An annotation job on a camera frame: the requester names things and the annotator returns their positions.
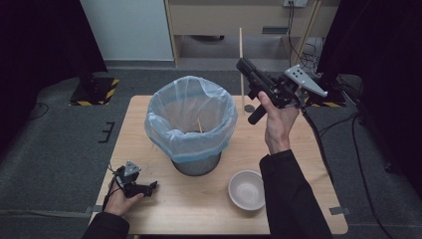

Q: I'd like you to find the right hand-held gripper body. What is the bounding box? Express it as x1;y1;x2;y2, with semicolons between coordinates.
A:
247;64;329;126

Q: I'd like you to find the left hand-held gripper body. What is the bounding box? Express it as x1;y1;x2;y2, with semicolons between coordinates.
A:
112;160;147;199

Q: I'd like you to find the gray metal trash bin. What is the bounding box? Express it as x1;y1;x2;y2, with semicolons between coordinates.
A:
170;152;222;177

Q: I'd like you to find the trash bin with blue bag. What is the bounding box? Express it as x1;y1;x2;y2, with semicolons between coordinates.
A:
143;75;239;163

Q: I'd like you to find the person's left hand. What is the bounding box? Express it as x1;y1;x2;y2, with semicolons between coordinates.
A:
104;184;145;218

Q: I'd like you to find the person's right hand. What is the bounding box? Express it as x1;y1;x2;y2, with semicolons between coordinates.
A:
258;91;301;156

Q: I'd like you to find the black stand base striped edge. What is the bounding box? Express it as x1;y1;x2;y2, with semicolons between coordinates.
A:
69;71;120;108
298;77;346;109

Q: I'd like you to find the light wooden cabinet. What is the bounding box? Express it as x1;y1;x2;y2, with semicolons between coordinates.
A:
164;0;341;68

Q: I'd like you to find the white disposable bowl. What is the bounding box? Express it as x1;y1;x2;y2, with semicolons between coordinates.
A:
227;169;267;212

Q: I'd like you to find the black curtain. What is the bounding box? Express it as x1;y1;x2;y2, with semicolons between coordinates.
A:
316;0;422;197
0;0;108;147

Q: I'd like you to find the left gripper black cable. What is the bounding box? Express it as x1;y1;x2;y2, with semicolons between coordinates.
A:
101;162;120;212

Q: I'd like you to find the black cable from socket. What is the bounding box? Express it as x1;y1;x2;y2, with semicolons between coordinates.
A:
286;1;321;73

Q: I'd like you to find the short black floor cable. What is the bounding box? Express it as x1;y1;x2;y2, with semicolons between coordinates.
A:
315;113;360;142

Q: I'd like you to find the grey wall socket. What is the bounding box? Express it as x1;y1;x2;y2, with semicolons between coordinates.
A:
283;0;309;8

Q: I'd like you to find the thin black floor cable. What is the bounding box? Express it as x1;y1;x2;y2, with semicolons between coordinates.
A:
19;102;50;127

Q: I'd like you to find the long black floor cable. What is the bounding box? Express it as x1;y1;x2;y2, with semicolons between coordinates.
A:
351;113;396;239

